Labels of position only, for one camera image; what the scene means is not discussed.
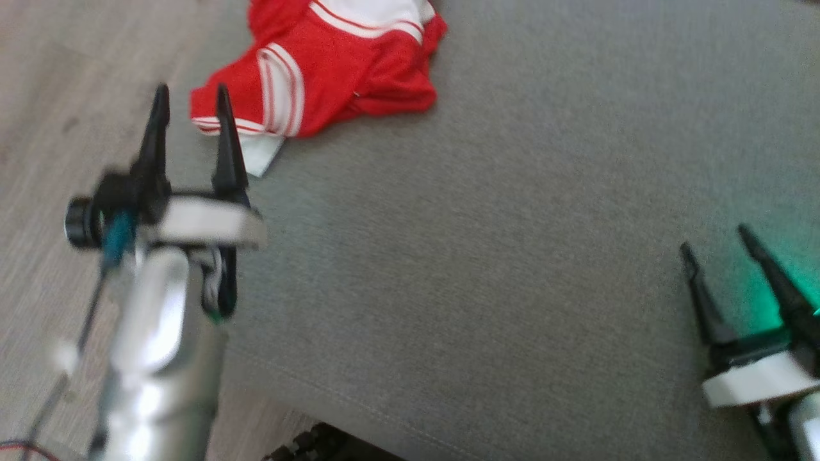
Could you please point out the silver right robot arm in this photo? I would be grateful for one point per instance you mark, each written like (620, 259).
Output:
(807, 429)

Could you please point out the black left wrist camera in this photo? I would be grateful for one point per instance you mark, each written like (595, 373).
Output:
(86, 221)

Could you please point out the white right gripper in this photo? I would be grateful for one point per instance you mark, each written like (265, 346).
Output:
(749, 381)

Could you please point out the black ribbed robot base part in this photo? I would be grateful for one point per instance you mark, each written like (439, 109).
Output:
(314, 445)

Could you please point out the red white sports garment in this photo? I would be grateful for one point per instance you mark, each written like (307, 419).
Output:
(333, 70)

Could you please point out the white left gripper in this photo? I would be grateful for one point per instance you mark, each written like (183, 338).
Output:
(205, 224)

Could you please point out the grey fabric sofa seat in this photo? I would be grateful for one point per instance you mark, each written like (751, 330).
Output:
(512, 224)

